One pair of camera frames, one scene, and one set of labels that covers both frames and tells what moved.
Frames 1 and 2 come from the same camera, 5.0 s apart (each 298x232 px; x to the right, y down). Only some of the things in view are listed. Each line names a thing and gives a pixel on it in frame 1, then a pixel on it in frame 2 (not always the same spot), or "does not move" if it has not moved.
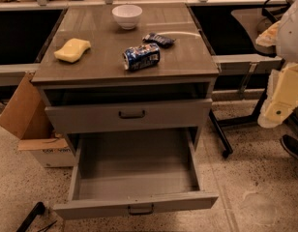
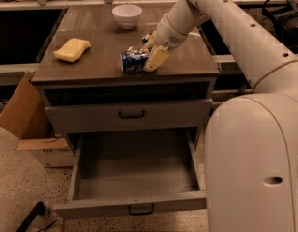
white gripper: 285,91 to 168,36
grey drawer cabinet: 127,69 does not move
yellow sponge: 73,49 does not move
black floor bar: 37,210 does not move
